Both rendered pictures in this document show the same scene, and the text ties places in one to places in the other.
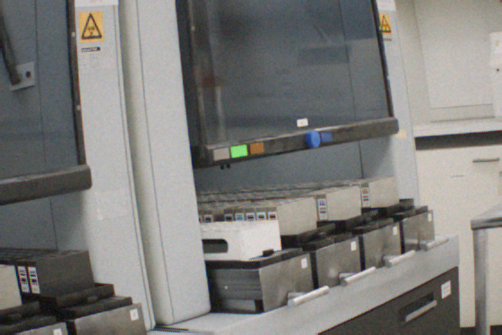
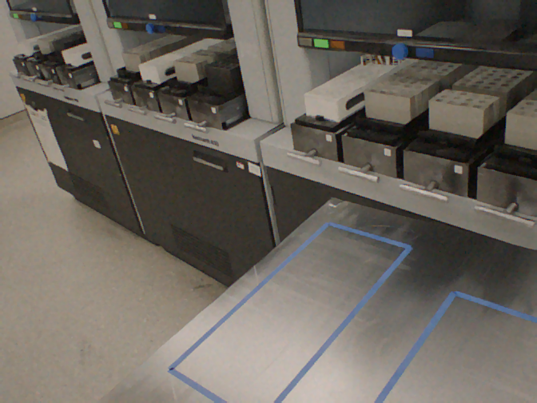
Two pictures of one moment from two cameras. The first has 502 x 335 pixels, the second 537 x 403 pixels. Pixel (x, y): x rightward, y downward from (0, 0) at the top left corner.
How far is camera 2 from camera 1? 2.13 m
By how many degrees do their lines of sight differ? 100
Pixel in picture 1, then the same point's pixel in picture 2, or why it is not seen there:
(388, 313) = not seen: hidden behind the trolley
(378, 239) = (427, 164)
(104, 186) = (244, 39)
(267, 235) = (324, 106)
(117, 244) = (252, 72)
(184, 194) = (295, 58)
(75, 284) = (224, 83)
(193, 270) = (300, 104)
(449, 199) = not seen: outside the picture
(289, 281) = (315, 143)
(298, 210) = (388, 101)
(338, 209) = (444, 118)
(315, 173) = not seen: outside the picture
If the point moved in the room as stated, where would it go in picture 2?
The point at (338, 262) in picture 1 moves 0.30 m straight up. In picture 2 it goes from (366, 155) to (355, 7)
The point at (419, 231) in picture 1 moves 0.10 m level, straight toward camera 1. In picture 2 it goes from (512, 192) to (451, 192)
